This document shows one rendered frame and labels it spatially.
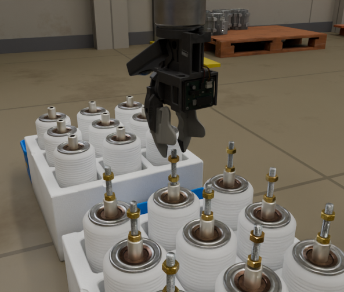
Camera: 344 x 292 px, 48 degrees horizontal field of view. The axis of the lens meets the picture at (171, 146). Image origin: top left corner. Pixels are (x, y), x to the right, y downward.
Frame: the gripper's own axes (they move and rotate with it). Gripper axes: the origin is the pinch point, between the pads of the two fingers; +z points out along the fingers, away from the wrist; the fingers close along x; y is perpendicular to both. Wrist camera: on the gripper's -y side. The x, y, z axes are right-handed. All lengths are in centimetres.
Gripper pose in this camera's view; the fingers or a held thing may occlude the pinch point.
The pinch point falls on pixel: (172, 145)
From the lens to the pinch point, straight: 66.8
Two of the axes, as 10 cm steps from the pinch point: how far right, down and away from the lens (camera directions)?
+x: 8.3, -2.3, 5.2
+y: 5.6, 3.3, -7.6
